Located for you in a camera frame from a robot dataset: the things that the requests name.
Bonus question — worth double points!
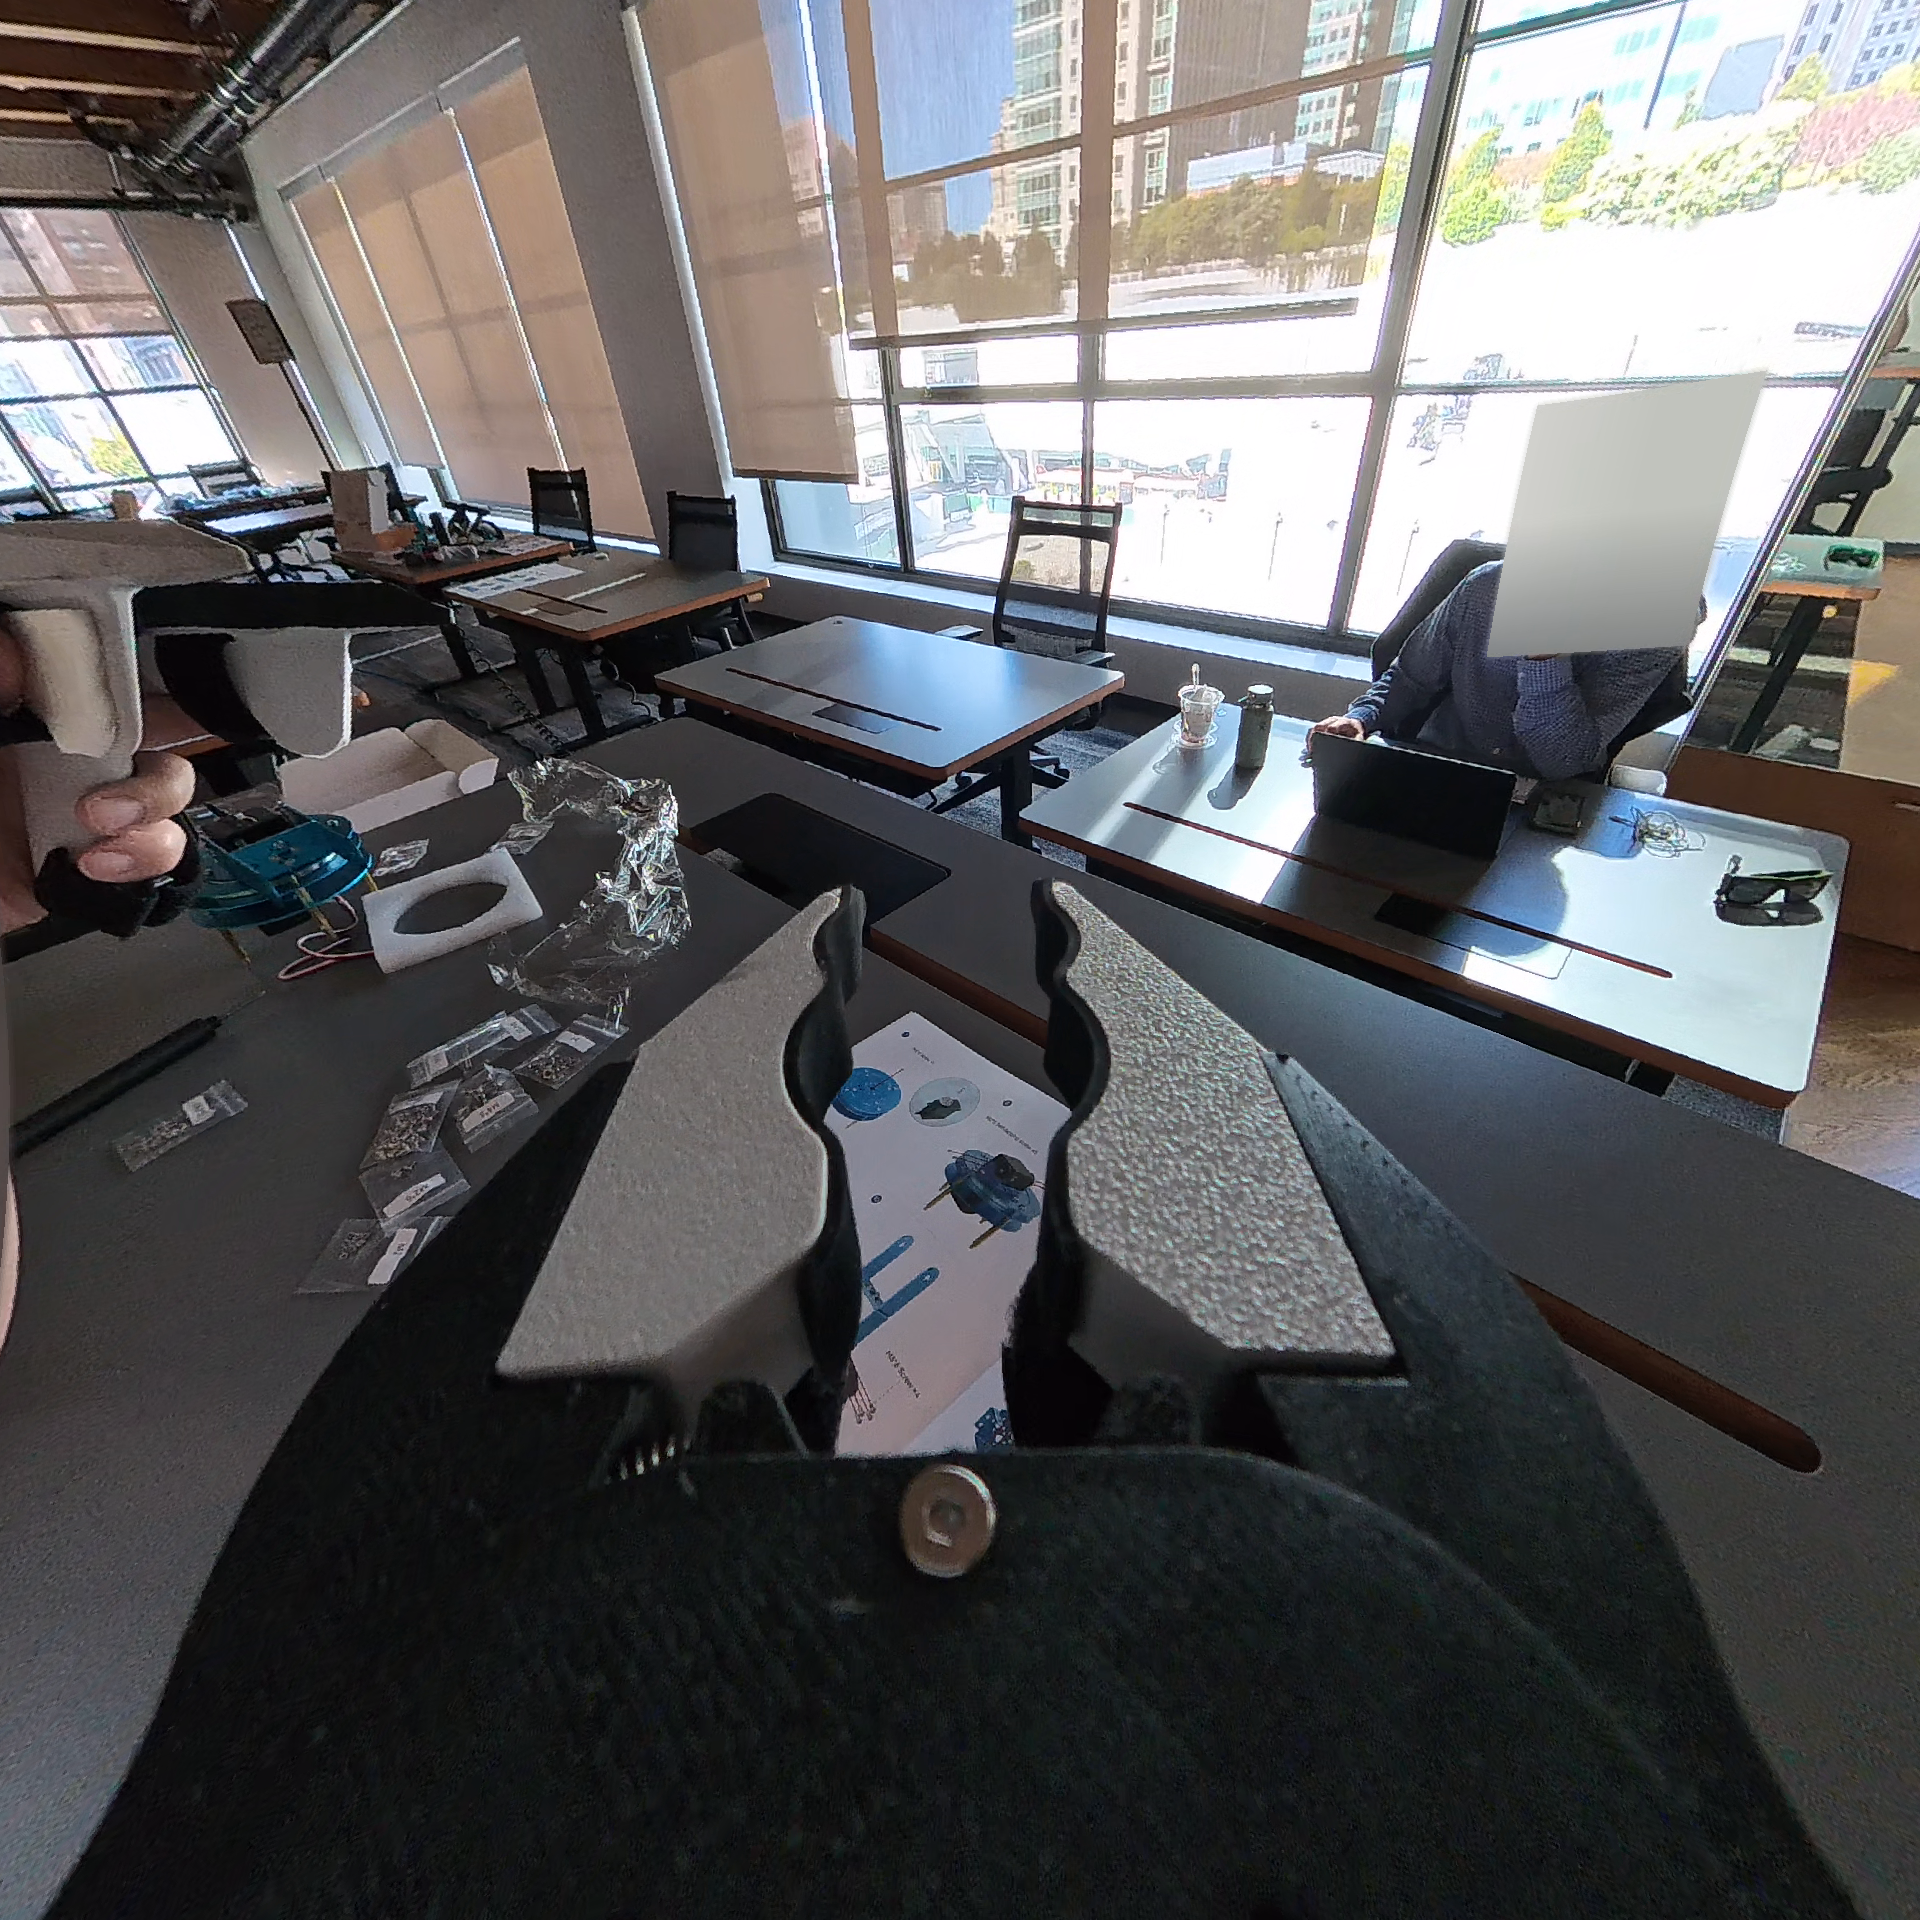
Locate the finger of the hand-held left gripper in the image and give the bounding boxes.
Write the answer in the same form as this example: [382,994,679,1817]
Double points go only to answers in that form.
[225,629,362,757]
[0,516,484,633]

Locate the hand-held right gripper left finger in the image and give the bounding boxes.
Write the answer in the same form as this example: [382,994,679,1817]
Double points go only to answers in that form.
[495,886,870,1455]

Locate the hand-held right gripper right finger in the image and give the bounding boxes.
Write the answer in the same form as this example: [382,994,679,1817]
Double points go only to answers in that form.
[1002,878,1403,1455]

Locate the blue metal toy robot arm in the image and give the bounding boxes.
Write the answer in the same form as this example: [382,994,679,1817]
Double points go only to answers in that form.
[171,801,377,939]

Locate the black electric screwdriver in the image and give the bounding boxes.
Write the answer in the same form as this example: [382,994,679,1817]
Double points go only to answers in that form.
[6,1012,229,1157]

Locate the person's left forearm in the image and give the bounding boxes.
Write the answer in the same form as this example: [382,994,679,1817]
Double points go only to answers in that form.
[0,960,23,1353]

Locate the dark grey desk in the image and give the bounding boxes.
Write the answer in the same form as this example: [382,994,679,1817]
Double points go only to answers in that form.
[0,719,1920,1920]

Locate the person's left hand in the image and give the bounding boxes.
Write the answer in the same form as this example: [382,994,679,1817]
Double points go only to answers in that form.
[0,751,200,935]

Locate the multi-pane window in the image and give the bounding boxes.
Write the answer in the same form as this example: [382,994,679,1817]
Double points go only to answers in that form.
[0,202,242,503]

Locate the cluttered office table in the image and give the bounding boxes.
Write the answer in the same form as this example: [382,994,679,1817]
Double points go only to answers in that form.
[332,525,575,594]

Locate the white foam sheet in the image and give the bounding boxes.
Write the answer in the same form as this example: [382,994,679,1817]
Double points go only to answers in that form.
[361,847,543,978]

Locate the robot assembly instruction sheet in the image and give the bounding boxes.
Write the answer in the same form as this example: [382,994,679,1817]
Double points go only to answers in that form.
[823,1012,1070,1458]

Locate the grey table with orange edge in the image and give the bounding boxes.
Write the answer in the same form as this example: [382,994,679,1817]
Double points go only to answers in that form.
[441,547,769,707]

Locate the beige roller blind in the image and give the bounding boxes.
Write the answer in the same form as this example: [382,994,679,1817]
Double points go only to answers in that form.
[286,171,443,470]
[622,0,903,485]
[441,67,658,541]
[332,117,519,512]

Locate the crumpled clear plastic bag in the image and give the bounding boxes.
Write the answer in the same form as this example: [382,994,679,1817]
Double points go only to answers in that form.
[486,757,692,1008]

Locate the dark office table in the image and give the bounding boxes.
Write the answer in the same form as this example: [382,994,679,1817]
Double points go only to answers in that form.
[658,615,1128,782]
[1021,711,1850,1113]

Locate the black laptop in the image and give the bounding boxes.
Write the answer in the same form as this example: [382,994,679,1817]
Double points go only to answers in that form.
[1309,727,1517,860]

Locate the labelled clear bag of screws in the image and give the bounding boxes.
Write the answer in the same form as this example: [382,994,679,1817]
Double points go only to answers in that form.
[112,1080,248,1175]

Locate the black ceiling pipes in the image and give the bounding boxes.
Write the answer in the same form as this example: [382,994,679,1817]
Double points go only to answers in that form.
[91,0,408,213]

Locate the black sunglasses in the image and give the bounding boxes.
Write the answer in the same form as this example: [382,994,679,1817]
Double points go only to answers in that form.
[1715,856,1835,920]

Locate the black high-back chair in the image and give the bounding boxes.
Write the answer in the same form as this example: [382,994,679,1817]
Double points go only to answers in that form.
[1372,539,1698,738]

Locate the large window wall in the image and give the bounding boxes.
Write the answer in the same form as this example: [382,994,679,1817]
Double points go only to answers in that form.
[757,0,1892,633]

